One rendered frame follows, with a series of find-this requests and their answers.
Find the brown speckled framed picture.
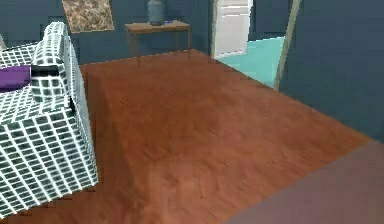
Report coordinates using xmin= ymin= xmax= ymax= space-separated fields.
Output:
xmin=61 ymin=0 xmax=115 ymax=34

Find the brown wooden side table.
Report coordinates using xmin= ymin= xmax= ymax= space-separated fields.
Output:
xmin=124 ymin=19 xmax=192 ymax=66

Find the black remote control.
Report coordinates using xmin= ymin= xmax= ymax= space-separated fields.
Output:
xmin=30 ymin=65 xmax=60 ymax=77

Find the white checked sofa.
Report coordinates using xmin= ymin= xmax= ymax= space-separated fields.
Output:
xmin=0 ymin=21 xmax=100 ymax=218

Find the white room door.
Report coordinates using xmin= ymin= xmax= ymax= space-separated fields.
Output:
xmin=212 ymin=0 xmax=254 ymax=60

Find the grey blue vase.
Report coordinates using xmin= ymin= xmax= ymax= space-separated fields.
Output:
xmin=147 ymin=0 xmax=166 ymax=27

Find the purple cushion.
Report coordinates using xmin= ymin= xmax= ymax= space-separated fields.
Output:
xmin=0 ymin=65 xmax=33 ymax=92

